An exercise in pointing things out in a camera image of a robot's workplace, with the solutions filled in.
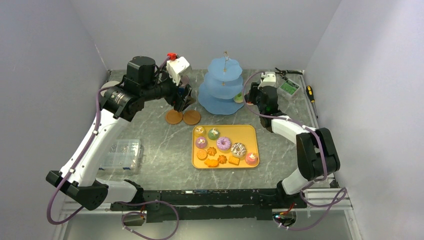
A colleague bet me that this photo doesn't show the green white electronic box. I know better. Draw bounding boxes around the green white electronic box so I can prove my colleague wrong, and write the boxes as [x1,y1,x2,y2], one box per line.
[277,78,301,101]

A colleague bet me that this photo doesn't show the round orange cookie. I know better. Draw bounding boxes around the round orange cookie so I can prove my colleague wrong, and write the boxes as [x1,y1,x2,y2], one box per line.
[196,149,208,161]

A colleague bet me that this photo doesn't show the clear plastic screw box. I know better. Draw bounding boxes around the clear plastic screw box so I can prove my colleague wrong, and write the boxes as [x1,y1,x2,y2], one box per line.
[98,139,144,175]

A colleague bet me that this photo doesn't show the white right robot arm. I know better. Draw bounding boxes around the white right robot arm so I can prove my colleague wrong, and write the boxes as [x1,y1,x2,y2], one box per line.
[244,82,341,208]

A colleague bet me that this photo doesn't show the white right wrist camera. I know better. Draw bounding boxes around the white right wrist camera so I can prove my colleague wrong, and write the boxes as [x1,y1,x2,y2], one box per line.
[259,71,277,88]

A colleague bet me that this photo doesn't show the yellow cupcake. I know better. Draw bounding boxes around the yellow cupcake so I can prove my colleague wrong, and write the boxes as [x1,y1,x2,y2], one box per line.
[193,126,206,137]

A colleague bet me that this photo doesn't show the pink cupcake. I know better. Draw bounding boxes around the pink cupcake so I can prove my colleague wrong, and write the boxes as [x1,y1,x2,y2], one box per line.
[245,152,259,166]

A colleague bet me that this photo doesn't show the right wooden coaster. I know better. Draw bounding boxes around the right wooden coaster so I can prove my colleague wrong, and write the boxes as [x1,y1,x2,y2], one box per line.
[182,110,202,126]

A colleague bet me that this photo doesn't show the purple cupcake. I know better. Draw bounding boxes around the purple cupcake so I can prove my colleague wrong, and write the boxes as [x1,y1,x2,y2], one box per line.
[195,136,208,149]

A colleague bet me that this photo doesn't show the white tape roll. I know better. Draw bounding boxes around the white tape roll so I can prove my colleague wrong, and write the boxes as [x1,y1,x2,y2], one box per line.
[100,81,117,97]

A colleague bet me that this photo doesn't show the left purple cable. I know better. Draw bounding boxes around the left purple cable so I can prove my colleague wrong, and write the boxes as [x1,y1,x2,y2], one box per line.
[46,56,180,240]

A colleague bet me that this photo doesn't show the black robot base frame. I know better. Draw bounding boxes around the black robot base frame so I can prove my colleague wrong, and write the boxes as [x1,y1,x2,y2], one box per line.
[110,188,307,223]

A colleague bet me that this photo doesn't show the wooden coaster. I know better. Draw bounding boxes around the wooden coaster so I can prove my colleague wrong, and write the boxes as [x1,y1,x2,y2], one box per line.
[182,110,202,126]
[165,109,184,125]

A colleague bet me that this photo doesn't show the left wooden coaster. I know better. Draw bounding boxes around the left wooden coaster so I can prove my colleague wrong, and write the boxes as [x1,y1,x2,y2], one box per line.
[165,109,184,125]

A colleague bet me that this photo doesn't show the orange fish-shaped cookie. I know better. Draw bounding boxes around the orange fish-shaped cookie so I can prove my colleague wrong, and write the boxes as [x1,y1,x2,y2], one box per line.
[204,159,220,168]

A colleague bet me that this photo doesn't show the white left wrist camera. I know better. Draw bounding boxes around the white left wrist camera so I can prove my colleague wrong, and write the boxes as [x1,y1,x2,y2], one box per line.
[166,52,192,86]

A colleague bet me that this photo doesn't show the blue three-tier cake stand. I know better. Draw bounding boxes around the blue three-tier cake stand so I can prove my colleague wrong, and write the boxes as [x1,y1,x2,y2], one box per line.
[197,51,244,116]

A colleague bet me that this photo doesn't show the dark orange swirl cookie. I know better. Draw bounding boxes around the dark orange swirl cookie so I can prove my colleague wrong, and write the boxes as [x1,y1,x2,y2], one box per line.
[217,155,228,164]

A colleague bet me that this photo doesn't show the green cupcake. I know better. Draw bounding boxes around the green cupcake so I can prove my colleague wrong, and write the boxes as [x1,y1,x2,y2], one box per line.
[208,127,221,140]

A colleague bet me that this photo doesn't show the yellow serving tray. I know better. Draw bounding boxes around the yellow serving tray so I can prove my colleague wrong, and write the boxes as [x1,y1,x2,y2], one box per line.
[191,124,260,169]

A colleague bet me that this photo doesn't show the green frosted donut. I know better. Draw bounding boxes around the green frosted donut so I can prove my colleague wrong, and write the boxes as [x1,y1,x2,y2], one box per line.
[233,92,245,104]

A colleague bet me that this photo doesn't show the yellow black screwdriver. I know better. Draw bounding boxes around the yellow black screwdriver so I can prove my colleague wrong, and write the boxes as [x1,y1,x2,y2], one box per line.
[306,85,319,119]

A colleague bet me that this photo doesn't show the purple-grey mug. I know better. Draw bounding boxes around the purple-grey mug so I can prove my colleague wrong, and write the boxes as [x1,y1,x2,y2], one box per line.
[180,75,190,88]

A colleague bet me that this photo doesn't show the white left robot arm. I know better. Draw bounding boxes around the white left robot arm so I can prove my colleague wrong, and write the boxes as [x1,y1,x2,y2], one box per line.
[46,55,192,211]

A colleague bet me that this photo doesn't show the black pliers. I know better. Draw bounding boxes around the black pliers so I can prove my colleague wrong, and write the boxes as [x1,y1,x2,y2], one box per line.
[274,67,304,77]

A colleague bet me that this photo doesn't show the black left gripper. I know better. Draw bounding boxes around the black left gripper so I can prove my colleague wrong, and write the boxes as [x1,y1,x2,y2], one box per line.
[141,60,196,112]

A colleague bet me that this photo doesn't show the chocolate white sprinkled donut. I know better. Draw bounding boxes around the chocolate white sprinkled donut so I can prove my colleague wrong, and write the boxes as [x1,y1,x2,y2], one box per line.
[230,142,247,158]

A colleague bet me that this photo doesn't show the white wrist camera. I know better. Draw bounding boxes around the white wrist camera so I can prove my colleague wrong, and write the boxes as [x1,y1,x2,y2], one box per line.
[166,52,192,86]
[259,71,277,88]

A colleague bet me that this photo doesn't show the purple sprinkled donut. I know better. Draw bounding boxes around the purple sprinkled donut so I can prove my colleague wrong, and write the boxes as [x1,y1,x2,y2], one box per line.
[216,136,232,152]

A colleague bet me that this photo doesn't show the square cracker biscuit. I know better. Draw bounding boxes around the square cracker biscuit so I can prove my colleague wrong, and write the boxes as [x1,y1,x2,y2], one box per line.
[228,156,240,166]

